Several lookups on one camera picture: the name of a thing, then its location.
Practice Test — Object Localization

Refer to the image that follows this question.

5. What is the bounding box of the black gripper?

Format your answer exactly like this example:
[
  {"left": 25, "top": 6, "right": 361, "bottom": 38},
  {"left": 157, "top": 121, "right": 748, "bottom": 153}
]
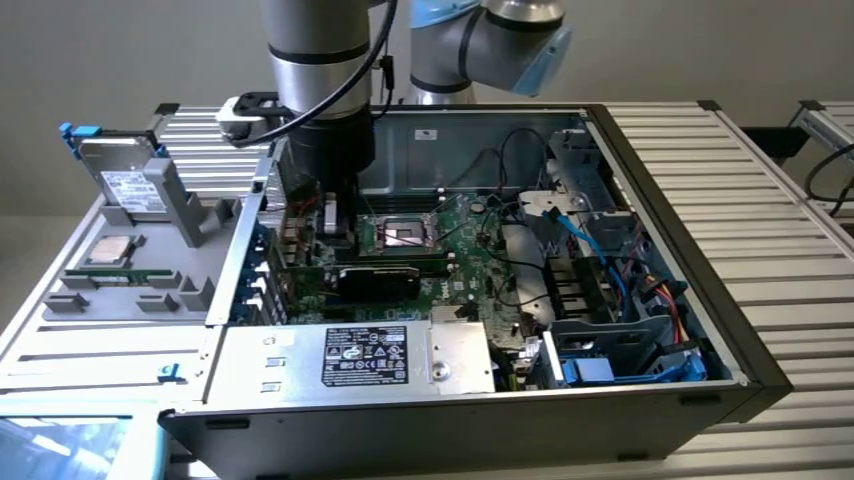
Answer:
[{"left": 291, "top": 112, "right": 378, "bottom": 237}]

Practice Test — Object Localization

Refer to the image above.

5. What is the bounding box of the black RAM slot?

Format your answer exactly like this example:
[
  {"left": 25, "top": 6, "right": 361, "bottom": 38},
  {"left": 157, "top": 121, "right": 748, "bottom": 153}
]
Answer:
[
  {"left": 358, "top": 192, "right": 450, "bottom": 212},
  {"left": 332, "top": 251, "right": 457, "bottom": 268}
]

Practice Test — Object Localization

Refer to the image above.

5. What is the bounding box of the CPU socket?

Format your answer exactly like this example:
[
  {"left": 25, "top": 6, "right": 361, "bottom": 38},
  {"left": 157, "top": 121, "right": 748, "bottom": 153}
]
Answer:
[{"left": 358, "top": 211, "right": 448, "bottom": 257}]

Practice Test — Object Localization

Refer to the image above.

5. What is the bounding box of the graphics card with black shroud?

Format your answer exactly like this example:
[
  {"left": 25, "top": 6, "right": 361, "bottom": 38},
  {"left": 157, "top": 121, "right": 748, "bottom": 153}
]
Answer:
[{"left": 278, "top": 263, "right": 424, "bottom": 305}]

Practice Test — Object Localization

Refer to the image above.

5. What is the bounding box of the green motherboard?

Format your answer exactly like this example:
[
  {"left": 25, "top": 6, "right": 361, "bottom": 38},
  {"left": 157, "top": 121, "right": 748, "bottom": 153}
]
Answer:
[{"left": 266, "top": 187, "right": 560, "bottom": 351}]

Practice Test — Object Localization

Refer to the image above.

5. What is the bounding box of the silver hard disk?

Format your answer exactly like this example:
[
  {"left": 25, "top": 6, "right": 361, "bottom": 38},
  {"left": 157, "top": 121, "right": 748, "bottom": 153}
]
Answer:
[{"left": 78, "top": 138, "right": 169, "bottom": 217}]

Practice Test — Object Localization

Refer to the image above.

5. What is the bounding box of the white disk bay latch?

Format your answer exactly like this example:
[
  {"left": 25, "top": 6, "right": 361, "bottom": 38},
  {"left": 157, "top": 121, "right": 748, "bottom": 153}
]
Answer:
[{"left": 517, "top": 189, "right": 594, "bottom": 217}]

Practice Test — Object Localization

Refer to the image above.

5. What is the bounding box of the small silver chipset heatsink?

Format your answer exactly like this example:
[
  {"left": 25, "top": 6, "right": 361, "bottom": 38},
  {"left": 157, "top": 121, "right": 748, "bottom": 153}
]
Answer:
[{"left": 430, "top": 304, "right": 481, "bottom": 327}]

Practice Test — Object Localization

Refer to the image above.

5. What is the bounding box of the blue disk carrier clip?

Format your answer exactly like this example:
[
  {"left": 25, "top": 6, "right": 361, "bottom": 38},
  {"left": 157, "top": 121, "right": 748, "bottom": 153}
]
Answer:
[{"left": 58, "top": 122, "right": 103, "bottom": 162}]

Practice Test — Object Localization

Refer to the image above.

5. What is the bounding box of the silver CPU chip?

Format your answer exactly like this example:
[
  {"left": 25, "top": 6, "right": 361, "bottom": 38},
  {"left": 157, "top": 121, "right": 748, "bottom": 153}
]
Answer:
[{"left": 89, "top": 236, "right": 134, "bottom": 267}]

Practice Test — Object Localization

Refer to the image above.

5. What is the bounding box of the green RAM stick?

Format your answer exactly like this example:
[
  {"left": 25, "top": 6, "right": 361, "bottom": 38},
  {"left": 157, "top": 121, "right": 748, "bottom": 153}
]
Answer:
[{"left": 63, "top": 268, "right": 177, "bottom": 287}]

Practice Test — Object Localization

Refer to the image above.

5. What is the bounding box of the metal disk bay cage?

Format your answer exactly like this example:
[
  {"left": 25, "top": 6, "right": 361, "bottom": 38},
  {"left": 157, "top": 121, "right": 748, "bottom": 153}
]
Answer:
[{"left": 544, "top": 127, "right": 713, "bottom": 389}]

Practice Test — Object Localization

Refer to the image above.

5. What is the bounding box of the silver power supply unit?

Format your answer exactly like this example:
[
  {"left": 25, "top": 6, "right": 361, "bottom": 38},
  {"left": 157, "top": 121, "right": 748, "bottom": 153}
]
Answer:
[{"left": 205, "top": 321, "right": 500, "bottom": 402}]

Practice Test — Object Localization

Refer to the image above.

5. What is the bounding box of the gray parts rack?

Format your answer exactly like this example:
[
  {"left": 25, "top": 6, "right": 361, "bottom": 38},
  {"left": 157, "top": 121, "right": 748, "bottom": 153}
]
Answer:
[{"left": 42, "top": 155, "right": 246, "bottom": 325}]

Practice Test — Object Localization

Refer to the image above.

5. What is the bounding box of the open black PC case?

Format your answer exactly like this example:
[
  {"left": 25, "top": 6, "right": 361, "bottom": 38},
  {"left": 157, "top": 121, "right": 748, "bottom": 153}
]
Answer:
[{"left": 158, "top": 102, "right": 796, "bottom": 465}]

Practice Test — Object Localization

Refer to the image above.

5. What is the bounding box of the blue disk bay tray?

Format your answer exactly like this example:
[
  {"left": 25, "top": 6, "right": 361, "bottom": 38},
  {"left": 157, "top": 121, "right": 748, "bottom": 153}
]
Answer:
[{"left": 562, "top": 348, "right": 710, "bottom": 387}]

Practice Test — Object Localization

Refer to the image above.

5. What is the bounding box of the translucent blue cover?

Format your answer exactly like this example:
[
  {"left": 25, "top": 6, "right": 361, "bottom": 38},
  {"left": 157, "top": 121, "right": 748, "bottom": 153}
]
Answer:
[{"left": 0, "top": 396, "right": 167, "bottom": 480}]

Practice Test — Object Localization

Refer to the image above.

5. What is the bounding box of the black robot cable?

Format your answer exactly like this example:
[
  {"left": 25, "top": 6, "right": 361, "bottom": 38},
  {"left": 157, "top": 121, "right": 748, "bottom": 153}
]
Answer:
[{"left": 230, "top": 0, "right": 401, "bottom": 150}]

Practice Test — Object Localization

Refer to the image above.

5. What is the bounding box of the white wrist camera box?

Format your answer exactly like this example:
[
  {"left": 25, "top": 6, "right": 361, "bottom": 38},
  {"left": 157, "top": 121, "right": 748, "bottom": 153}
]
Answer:
[{"left": 218, "top": 91, "right": 287, "bottom": 148}]

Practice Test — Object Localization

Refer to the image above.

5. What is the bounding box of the thin black looped wire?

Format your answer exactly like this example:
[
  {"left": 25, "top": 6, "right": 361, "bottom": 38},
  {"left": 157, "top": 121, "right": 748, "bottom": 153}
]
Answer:
[{"left": 497, "top": 128, "right": 557, "bottom": 196}]

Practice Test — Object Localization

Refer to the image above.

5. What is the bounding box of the blue SATA wire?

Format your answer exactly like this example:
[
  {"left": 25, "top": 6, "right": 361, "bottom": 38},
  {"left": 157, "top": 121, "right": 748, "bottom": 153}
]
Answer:
[{"left": 545, "top": 208, "right": 610, "bottom": 282}]

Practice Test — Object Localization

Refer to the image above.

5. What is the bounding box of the red yellow power wire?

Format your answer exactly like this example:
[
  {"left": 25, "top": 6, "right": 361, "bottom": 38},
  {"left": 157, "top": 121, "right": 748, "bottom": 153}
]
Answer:
[{"left": 637, "top": 277, "right": 690, "bottom": 354}]

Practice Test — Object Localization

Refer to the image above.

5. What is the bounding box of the black cable on neighbouring table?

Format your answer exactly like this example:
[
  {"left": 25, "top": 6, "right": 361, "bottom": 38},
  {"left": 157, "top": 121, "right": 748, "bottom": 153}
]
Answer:
[{"left": 805, "top": 147, "right": 854, "bottom": 217}]

